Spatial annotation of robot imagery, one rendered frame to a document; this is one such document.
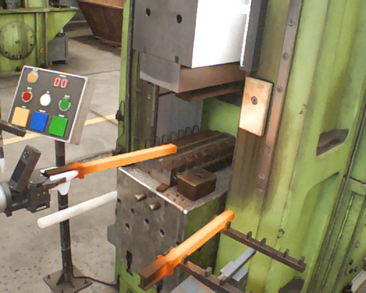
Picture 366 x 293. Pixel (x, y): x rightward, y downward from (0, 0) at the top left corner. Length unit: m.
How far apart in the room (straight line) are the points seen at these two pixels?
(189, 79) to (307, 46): 0.40
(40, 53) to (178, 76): 5.11
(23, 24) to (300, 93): 5.27
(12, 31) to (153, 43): 4.81
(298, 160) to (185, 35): 0.51
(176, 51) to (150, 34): 0.13
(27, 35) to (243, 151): 5.10
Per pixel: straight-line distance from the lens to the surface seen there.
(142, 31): 1.43
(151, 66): 1.41
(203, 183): 1.40
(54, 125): 1.72
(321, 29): 1.17
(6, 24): 6.12
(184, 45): 1.28
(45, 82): 1.81
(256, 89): 1.27
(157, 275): 1.03
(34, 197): 1.05
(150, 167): 1.52
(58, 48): 6.78
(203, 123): 1.90
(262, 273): 1.53
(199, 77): 1.38
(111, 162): 1.17
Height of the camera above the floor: 1.66
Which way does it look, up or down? 25 degrees down
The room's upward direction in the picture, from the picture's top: 6 degrees clockwise
